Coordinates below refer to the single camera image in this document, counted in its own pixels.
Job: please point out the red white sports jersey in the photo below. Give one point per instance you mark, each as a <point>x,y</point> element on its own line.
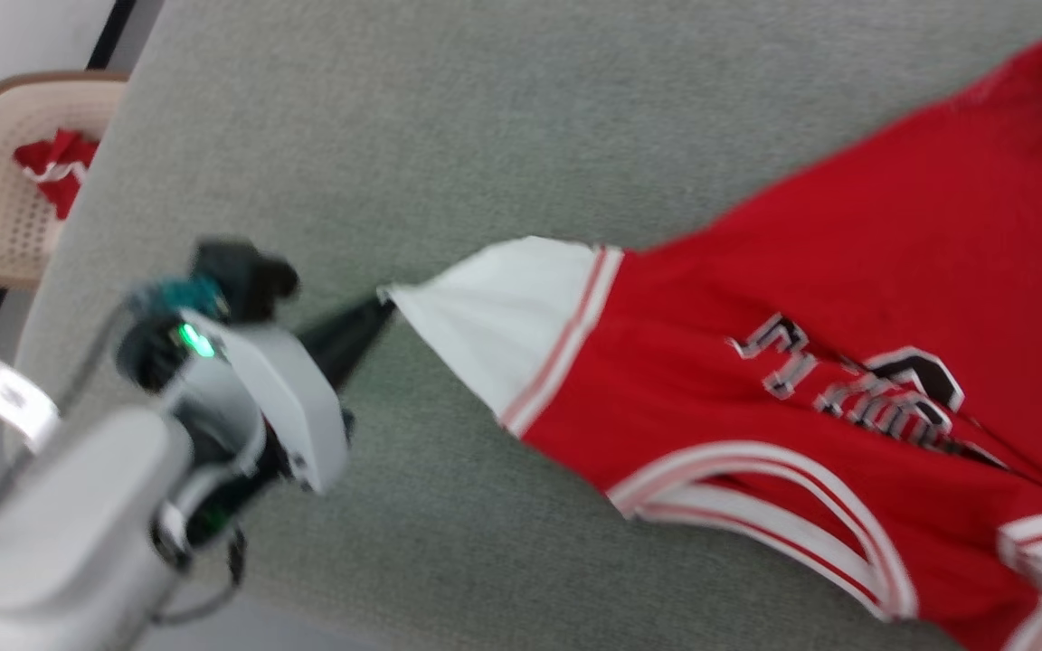
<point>801,316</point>

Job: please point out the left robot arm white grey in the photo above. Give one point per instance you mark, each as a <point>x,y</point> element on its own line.
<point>60,533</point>

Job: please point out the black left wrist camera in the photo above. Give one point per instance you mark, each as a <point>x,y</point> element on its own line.
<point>241,276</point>

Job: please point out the white label tag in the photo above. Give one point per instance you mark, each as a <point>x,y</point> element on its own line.
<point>14,407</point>

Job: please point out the red white garment in basket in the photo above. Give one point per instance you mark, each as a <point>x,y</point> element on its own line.
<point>55,167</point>

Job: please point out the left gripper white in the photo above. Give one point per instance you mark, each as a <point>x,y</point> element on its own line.
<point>290,398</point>

